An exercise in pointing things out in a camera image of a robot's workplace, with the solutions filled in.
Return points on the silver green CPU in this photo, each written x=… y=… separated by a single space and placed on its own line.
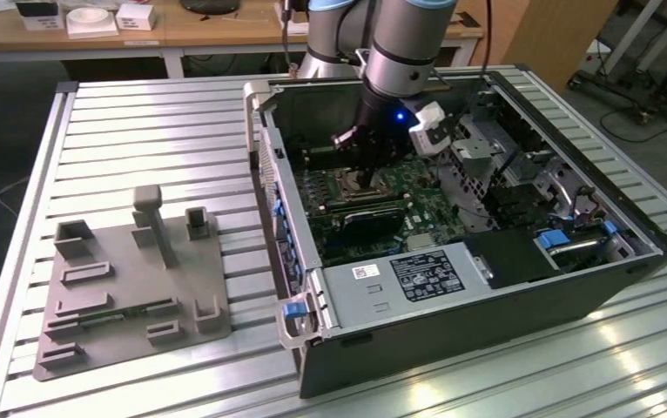
x=356 y=178

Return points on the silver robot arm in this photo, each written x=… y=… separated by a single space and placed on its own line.
x=402 y=52

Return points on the black RAM slot bank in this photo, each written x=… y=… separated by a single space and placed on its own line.
x=316 y=161
x=362 y=204

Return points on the blue expansion slot clip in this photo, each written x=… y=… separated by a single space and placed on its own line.
x=277 y=208

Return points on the green motherboard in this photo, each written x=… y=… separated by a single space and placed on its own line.
x=425 y=209

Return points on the black graphics card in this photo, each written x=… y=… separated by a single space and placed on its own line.
x=370 y=224

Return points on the grey metal drive cage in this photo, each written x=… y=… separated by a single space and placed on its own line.
x=484 y=183

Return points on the silver chipset heat sink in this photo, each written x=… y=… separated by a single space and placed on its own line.
x=422 y=242

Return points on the grey power supply unit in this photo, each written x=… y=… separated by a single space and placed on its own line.
x=368 y=283

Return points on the wooden desk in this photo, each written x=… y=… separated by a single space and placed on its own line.
x=222 y=30

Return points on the wooden cabinet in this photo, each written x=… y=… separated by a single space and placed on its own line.
x=548 y=39

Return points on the black disk bay housing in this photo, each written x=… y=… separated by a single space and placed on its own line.
x=506 y=257

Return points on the black round object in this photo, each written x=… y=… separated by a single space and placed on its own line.
x=208 y=4

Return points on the blue case latch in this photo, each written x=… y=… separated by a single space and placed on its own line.
x=292 y=311

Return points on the blue plastic clip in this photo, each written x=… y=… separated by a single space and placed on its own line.
x=606 y=230

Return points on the white wheeled equipment stand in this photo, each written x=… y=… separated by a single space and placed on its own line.
x=646 y=65

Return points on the white square box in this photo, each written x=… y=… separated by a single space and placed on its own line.
x=134 y=17

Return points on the grey parts rack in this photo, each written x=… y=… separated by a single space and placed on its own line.
x=129 y=261

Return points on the black open PC case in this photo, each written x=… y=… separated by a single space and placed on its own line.
x=484 y=348

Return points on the white round holder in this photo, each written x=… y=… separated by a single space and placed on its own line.
x=90 y=24

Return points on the green RAM stick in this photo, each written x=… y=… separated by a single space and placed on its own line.
x=112 y=315

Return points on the black and white box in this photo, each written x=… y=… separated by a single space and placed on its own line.
x=38 y=15

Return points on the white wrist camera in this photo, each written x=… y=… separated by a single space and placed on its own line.
x=429 y=130

